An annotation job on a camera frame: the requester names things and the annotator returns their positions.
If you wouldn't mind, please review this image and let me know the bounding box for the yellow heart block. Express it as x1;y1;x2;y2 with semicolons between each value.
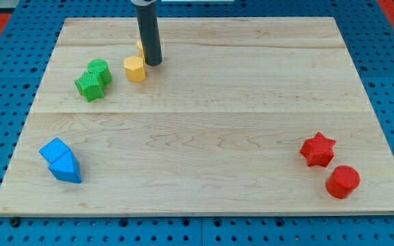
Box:
136;40;145;62

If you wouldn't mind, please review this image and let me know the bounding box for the light wooden board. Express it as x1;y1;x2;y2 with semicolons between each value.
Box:
0;17;394;217

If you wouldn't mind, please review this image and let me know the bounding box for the yellow hexagon block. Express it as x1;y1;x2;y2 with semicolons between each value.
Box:
124;56;146;83

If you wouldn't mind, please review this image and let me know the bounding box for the green star block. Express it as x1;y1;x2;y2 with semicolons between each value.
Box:
75;72;104;102

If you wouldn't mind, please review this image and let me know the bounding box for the green cylinder block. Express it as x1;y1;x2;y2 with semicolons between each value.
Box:
87;59;111;85

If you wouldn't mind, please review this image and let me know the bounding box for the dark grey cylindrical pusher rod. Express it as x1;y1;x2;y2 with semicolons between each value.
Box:
131;0;162;66

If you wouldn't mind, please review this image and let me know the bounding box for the red star block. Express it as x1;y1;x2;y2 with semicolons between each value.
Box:
300;132;336;167

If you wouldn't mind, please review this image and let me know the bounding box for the blue triangle block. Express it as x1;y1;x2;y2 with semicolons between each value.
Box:
49;150;82;183

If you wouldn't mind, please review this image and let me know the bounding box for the blue cube block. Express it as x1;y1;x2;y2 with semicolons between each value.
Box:
39;137;70;164

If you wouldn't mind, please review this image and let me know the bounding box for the red cylinder block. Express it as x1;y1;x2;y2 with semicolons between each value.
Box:
326;165;360;199

